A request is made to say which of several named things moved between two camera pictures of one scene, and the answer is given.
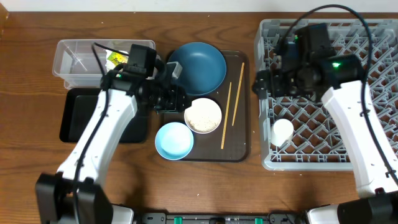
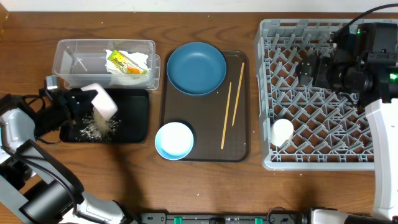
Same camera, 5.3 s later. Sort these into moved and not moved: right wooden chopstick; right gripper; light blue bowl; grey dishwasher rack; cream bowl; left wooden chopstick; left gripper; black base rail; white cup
Moved: cream bowl; left gripper; right gripper
Not moved: white cup; right wooden chopstick; left wooden chopstick; grey dishwasher rack; light blue bowl; black base rail
